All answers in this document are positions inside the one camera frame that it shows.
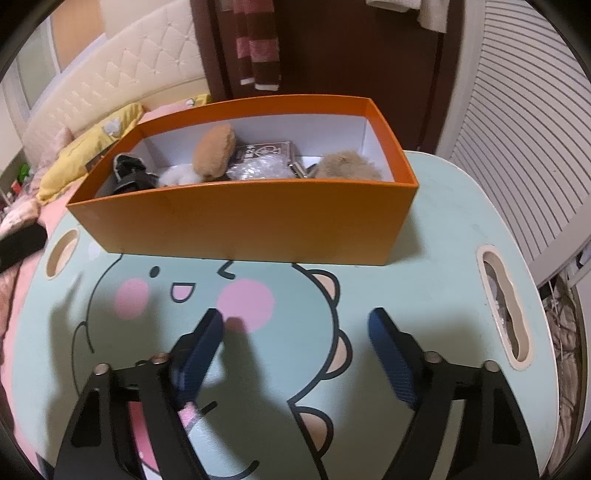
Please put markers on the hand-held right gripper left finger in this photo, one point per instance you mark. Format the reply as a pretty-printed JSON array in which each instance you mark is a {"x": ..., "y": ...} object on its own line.
[{"x": 198, "y": 355}]

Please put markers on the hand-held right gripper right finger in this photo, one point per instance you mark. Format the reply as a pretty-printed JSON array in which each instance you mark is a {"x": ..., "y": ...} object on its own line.
[{"x": 392, "y": 355}]

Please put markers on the orange cardboard box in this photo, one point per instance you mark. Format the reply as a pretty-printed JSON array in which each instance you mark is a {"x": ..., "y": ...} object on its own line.
[{"x": 231, "y": 221}]

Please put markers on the beige fluffy plush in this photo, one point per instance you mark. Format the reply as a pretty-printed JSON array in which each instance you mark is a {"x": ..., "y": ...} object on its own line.
[{"x": 346, "y": 167}]

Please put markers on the clear plastic bag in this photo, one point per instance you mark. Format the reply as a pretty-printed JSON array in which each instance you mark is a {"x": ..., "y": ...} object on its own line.
[{"x": 258, "y": 168}]

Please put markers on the tan and white plush toy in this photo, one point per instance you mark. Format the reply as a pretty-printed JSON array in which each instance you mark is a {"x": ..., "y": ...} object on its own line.
[{"x": 214, "y": 152}]

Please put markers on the dark red card box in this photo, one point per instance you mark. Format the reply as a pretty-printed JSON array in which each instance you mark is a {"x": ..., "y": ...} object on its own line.
[{"x": 272, "y": 148}]

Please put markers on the pale floral quilt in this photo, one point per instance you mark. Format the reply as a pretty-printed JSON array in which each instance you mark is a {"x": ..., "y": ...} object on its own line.
[{"x": 18, "y": 217}]

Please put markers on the green toy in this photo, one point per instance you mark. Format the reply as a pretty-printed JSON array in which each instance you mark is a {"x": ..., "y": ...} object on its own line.
[{"x": 23, "y": 171}]

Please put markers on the large yellow pillow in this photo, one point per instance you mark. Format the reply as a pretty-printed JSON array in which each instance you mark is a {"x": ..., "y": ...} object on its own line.
[{"x": 83, "y": 147}]

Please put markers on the pale crumpled cloth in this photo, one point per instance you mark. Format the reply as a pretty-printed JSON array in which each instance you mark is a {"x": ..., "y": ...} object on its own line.
[{"x": 572, "y": 369}]

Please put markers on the cream tufted bed headboard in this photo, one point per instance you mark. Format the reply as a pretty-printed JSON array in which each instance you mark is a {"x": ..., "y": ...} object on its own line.
[{"x": 138, "y": 55}]

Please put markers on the small yellow pillow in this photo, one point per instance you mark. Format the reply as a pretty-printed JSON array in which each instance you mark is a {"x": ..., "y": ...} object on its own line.
[{"x": 196, "y": 100}]

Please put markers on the white louvered shutter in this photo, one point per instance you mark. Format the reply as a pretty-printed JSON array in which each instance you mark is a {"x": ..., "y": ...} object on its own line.
[{"x": 521, "y": 138}]

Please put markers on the dark brown door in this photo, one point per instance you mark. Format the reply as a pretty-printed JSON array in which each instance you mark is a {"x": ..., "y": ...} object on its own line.
[{"x": 346, "y": 55}]

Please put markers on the pink and brown striped scarf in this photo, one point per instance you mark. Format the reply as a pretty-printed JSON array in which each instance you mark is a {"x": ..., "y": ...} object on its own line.
[{"x": 258, "y": 50}]

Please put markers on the white knit sweater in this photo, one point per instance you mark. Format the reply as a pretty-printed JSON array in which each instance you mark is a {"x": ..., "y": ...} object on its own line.
[{"x": 434, "y": 14}]

